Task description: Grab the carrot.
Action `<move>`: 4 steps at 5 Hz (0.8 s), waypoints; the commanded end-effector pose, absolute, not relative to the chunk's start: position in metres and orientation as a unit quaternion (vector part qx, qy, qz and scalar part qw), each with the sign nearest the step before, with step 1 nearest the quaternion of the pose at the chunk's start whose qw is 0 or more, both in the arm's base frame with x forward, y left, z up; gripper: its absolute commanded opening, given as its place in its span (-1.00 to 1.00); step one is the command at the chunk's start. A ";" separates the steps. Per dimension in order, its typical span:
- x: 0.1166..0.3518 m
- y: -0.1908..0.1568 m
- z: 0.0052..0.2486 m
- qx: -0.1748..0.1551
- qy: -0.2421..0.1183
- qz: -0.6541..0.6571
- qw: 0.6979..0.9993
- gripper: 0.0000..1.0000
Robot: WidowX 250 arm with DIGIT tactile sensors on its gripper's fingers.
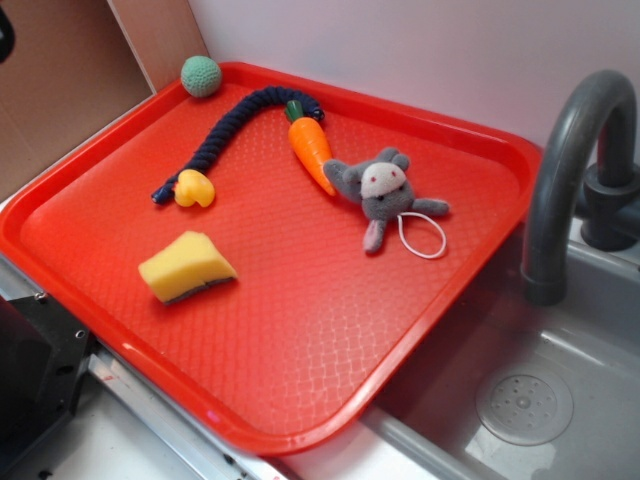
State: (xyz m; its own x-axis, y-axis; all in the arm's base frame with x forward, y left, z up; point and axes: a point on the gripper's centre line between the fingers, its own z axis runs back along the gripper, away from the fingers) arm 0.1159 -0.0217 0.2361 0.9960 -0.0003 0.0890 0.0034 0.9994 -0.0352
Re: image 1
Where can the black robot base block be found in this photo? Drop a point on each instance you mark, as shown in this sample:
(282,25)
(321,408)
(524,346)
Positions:
(44,356)

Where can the orange toy carrot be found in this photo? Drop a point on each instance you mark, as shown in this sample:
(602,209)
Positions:
(309,143)

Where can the red plastic tray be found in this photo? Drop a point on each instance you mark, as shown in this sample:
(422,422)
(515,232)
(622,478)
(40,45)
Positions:
(292,350)

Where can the grey plush mouse toy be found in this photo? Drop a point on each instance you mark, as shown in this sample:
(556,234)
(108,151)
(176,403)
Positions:
(381,188)

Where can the yellow sponge wedge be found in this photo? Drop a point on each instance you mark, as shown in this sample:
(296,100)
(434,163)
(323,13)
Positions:
(189,264)

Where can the yellow rubber duck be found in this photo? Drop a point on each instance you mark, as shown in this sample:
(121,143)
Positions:
(193,188)

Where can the green crocheted ball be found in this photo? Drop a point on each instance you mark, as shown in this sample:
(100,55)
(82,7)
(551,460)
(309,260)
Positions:
(201,76)

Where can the grey toy sink basin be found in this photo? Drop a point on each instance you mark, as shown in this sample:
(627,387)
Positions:
(503,389)

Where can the grey toy faucet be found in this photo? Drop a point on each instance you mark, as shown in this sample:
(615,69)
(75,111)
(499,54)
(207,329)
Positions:
(588,171)

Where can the brown cardboard panel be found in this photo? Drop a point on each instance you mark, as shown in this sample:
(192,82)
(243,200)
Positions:
(77,66)

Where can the black object top left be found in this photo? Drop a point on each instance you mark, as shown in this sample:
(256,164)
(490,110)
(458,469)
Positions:
(7,36)

